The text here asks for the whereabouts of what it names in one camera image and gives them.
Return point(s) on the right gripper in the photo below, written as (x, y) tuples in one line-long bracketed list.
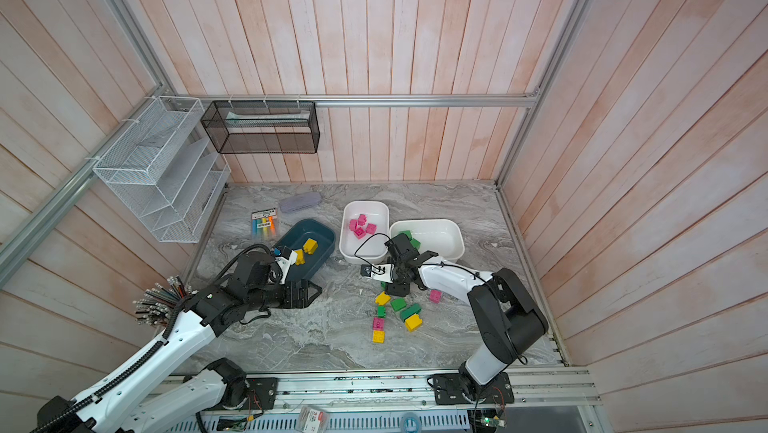
[(395, 287)]

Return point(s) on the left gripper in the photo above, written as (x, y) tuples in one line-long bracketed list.
[(291, 288)]

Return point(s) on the yellow lego brick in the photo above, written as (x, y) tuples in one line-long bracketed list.
[(299, 256)]

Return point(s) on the yellow lego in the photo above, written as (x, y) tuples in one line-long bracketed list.
[(378, 336), (310, 246), (382, 299), (413, 322)]

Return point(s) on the yellow lego front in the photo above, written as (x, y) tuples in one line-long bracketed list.
[(310, 246), (378, 336)]

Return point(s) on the pink lego brick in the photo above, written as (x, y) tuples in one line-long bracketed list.
[(359, 232)]

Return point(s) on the pink lego front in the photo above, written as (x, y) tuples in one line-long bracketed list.
[(378, 324)]

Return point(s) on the pink lego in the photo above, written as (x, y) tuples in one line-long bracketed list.
[(435, 296), (378, 324)]

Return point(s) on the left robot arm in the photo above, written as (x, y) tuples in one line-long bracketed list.
[(250, 286)]

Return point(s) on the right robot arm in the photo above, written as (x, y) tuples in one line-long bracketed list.
[(508, 319)]

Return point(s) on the white bin middle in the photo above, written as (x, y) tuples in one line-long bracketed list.
[(373, 217)]

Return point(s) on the white bin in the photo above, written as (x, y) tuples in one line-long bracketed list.
[(442, 236), (373, 217)]

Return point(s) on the green lego centre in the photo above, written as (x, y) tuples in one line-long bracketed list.
[(398, 304)]

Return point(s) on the pink lego far right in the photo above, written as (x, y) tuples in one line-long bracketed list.
[(435, 296)]

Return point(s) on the white bin right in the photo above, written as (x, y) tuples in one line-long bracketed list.
[(442, 236)]

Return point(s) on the green long lego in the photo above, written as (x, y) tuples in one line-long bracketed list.
[(410, 311)]

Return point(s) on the rainbow colour card pack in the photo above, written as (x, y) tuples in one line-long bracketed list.
[(264, 224)]

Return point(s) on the grey fabric pouch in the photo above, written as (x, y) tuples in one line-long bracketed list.
[(300, 202)]

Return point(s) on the red pencil cup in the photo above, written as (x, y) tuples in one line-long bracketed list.
[(154, 308)]

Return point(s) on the black mesh basket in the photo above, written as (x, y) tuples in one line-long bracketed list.
[(262, 126)]

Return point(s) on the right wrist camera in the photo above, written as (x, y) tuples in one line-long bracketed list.
[(381, 272)]

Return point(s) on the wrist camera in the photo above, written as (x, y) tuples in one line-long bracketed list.
[(381, 272), (283, 260)]

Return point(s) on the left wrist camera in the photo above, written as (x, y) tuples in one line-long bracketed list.
[(283, 260)]

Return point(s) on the white wire mesh shelf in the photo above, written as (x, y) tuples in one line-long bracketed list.
[(170, 180)]

